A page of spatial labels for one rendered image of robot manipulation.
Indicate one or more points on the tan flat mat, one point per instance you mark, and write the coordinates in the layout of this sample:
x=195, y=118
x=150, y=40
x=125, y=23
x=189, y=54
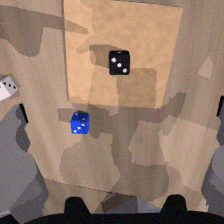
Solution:
x=93, y=28

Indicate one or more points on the black die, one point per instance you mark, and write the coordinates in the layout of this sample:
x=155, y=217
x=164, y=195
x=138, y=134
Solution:
x=119, y=62

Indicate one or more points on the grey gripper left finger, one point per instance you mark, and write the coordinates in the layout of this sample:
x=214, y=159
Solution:
x=23, y=191

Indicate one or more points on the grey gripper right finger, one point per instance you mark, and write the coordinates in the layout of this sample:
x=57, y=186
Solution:
x=213, y=184

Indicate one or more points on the blue die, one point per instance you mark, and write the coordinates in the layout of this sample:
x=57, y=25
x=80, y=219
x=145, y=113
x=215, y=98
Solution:
x=80, y=123

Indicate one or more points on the white die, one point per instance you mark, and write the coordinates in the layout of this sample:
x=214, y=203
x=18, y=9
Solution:
x=7, y=87

